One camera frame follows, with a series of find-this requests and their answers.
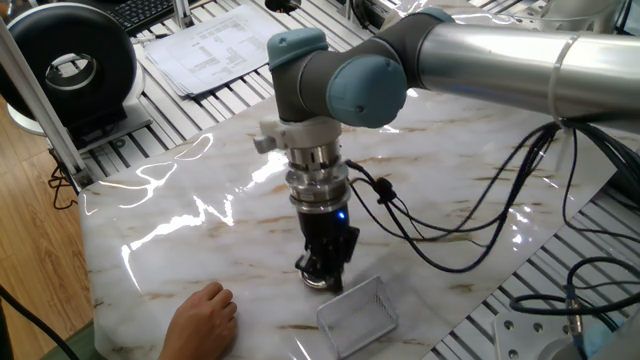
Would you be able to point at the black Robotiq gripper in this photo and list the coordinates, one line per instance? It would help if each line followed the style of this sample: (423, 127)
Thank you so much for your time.
(322, 227)

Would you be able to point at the small round metal plate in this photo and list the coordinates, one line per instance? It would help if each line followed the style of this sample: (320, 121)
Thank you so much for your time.
(315, 282)

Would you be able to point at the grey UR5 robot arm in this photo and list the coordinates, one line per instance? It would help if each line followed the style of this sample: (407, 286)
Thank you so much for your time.
(475, 65)

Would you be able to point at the person's bare hand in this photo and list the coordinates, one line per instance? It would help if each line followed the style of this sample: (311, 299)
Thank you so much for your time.
(200, 325)

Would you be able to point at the clear acrylic bridge stand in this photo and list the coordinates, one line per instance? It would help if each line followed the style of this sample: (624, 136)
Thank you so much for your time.
(365, 320)

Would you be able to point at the marble pattern table mat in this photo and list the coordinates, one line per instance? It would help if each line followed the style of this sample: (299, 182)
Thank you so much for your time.
(200, 240)

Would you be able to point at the stack of printed papers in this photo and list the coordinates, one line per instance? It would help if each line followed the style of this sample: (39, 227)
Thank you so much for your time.
(210, 55)

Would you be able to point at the black computer keyboard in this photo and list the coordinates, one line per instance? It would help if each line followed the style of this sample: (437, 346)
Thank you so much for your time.
(140, 12)

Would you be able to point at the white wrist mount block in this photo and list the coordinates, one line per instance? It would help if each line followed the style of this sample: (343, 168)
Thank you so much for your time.
(300, 135)

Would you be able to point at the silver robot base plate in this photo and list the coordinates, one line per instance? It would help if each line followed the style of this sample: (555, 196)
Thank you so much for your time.
(525, 335)

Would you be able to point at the aluminium frame beam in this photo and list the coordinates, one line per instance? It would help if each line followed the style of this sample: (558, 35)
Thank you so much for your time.
(45, 115)

